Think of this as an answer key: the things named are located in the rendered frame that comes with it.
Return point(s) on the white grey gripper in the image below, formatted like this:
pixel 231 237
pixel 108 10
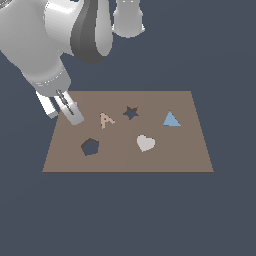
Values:
pixel 50 82

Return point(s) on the brown slotted board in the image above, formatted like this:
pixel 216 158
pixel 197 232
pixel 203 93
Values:
pixel 133 156

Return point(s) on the small purple piece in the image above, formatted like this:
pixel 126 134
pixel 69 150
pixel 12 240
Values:
pixel 76 106

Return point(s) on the tan letter A piece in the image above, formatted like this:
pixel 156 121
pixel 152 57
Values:
pixel 106 120

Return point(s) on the white heart piece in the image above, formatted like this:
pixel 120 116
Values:
pixel 145 142

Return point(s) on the blue triangle piece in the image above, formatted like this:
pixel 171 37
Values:
pixel 171 120

